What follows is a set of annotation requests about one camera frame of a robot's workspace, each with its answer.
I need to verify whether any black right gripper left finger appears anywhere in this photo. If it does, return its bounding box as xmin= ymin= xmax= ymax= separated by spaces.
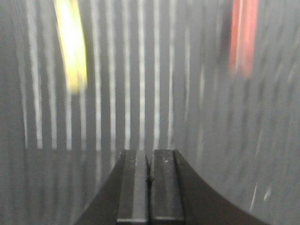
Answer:
xmin=116 ymin=150 xmax=149 ymax=225

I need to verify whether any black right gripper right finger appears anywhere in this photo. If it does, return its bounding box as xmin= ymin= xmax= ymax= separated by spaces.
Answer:
xmin=150 ymin=150 xmax=185 ymax=225

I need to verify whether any yellow knob upper row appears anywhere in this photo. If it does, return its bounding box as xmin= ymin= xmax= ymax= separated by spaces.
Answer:
xmin=54 ymin=0 xmax=88 ymax=94

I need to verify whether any red knob upper row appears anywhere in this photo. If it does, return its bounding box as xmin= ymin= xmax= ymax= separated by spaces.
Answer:
xmin=229 ymin=0 xmax=259 ymax=79

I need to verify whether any black perforated pegboard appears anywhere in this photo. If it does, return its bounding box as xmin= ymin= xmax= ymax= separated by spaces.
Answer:
xmin=0 ymin=0 xmax=300 ymax=225

